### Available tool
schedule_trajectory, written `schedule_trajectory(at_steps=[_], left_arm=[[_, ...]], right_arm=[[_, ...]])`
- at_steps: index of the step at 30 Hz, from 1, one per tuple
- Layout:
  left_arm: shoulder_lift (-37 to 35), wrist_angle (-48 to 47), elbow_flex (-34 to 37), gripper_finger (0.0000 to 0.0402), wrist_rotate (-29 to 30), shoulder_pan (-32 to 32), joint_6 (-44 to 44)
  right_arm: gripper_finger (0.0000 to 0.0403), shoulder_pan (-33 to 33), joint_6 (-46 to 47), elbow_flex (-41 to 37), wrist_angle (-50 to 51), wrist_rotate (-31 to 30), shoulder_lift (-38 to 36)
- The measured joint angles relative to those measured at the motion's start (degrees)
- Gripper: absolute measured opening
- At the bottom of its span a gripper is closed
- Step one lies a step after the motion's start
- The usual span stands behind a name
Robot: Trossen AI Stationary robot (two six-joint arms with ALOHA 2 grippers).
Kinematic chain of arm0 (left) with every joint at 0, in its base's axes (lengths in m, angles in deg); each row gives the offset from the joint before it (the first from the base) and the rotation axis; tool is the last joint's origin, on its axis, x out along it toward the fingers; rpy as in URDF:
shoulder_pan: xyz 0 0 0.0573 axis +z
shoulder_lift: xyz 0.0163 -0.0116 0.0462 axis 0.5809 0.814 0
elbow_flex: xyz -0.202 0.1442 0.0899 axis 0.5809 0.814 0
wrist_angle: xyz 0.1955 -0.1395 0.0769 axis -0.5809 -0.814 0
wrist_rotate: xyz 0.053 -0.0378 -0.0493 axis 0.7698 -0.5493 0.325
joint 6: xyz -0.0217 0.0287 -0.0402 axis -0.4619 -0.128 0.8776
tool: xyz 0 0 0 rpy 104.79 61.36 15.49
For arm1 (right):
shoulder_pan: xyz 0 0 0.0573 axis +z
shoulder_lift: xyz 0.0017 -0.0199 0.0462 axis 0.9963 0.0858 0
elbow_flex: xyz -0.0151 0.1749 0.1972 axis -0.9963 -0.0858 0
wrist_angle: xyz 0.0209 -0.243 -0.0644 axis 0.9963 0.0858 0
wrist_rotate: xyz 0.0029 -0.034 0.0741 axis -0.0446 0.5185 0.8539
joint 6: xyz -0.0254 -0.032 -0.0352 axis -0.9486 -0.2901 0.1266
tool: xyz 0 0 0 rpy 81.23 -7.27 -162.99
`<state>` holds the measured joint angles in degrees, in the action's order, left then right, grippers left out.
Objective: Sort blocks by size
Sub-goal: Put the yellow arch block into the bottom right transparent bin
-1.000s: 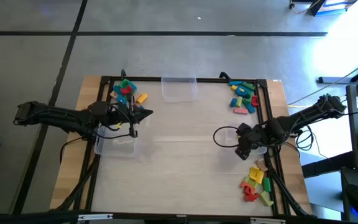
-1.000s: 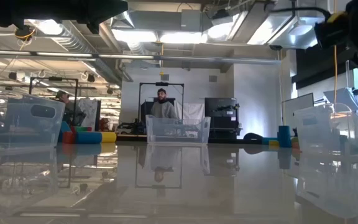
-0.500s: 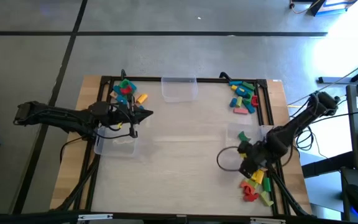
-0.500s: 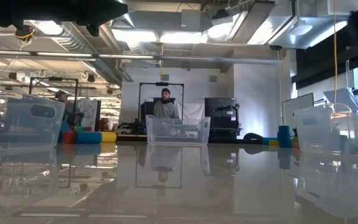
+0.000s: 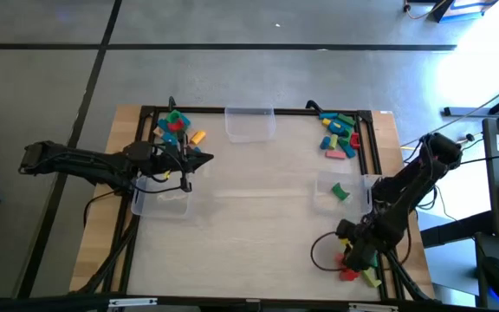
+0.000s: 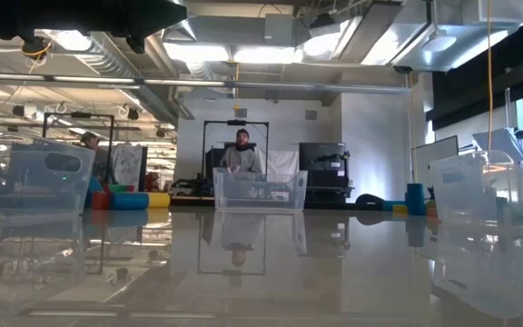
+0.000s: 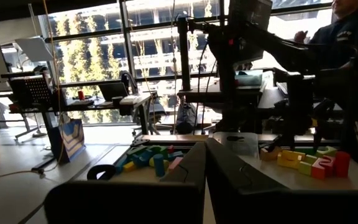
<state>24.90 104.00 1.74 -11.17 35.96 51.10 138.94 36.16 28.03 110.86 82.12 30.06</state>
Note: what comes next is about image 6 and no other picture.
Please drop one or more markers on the whiteboard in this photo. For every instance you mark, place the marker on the whiteboard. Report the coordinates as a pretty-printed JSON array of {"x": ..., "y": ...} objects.
[{"x": 436, "y": 159}]

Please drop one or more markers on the red arch block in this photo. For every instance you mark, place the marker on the red arch block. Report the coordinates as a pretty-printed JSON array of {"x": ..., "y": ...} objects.
[{"x": 431, "y": 212}]

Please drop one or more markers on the black frame robot station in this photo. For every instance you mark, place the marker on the black frame robot station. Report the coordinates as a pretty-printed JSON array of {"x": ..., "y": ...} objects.
[
  {"x": 235, "y": 122},
  {"x": 78, "y": 115}
]

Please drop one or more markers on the red small block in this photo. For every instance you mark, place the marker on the red small block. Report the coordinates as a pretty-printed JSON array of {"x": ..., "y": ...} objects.
[{"x": 100, "y": 201}]

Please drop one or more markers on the silver ventilation duct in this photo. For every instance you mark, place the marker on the silver ventilation duct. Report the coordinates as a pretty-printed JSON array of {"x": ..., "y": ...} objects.
[{"x": 461, "y": 36}]

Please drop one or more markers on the yellow cylinder block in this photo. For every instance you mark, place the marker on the yellow cylinder block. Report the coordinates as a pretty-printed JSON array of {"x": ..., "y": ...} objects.
[{"x": 159, "y": 200}]

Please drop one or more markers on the blue cylinder block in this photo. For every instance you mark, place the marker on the blue cylinder block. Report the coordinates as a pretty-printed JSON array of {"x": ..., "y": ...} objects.
[
  {"x": 129, "y": 201},
  {"x": 416, "y": 200}
]

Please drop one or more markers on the green wooden block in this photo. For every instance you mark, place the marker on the green wooden block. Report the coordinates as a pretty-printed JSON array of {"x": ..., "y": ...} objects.
[{"x": 121, "y": 188}]

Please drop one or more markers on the black cabinet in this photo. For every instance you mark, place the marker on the black cabinet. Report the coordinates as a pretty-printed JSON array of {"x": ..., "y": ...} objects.
[{"x": 325, "y": 172}]

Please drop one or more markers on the grey monitor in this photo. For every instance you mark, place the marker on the grey monitor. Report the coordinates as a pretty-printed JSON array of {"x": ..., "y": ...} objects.
[{"x": 500, "y": 143}]

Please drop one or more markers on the clear plastic bin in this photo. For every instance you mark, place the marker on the clear plastic bin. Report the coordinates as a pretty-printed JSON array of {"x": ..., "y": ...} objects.
[
  {"x": 261, "y": 200},
  {"x": 461, "y": 195},
  {"x": 25, "y": 191}
]

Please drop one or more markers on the green long block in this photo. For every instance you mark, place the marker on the green long block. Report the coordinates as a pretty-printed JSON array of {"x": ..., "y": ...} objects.
[{"x": 430, "y": 204}]

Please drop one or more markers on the person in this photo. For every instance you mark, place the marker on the person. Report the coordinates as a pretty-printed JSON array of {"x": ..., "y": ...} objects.
[
  {"x": 241, "y": 159},
  {"x": 101, "y": 165}
]

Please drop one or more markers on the white cloth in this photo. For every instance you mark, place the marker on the white cloth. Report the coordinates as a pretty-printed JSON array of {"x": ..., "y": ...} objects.
[
  {"x": 282, "y": 163},
  {"x": 127, "y": 165}
]

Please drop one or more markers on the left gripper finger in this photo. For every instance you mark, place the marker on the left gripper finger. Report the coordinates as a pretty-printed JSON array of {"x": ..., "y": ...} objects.
[{"x": 152, "y": 16}]

